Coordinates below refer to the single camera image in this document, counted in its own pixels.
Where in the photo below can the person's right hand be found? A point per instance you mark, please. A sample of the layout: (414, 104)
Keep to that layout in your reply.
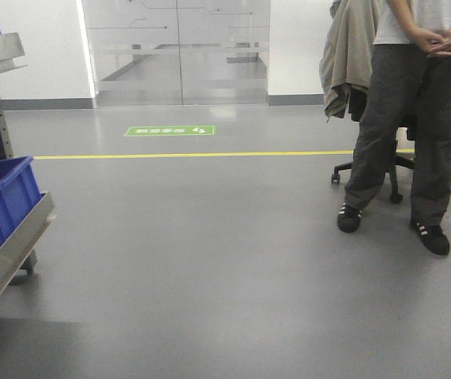
(427, 40)

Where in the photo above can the person in grey trousers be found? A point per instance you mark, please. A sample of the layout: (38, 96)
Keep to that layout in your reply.
(411, 75)

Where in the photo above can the beige jacket on chair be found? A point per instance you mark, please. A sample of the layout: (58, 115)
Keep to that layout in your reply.
(345, 66)

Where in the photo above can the black office chair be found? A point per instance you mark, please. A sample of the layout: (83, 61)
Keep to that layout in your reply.
(391, 158)

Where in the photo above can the frosted glass door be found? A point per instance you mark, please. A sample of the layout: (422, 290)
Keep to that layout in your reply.
(188, 52)

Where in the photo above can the green floor sign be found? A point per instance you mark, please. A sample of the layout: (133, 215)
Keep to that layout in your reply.
(170, 131)

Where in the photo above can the dark blue storage crate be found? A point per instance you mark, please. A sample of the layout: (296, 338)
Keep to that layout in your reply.
(19, 193)

